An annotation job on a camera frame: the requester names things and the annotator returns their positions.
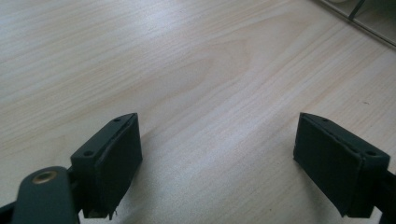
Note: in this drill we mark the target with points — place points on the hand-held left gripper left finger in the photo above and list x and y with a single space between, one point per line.
109 161

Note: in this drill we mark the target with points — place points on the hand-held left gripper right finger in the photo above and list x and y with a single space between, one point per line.
336 165

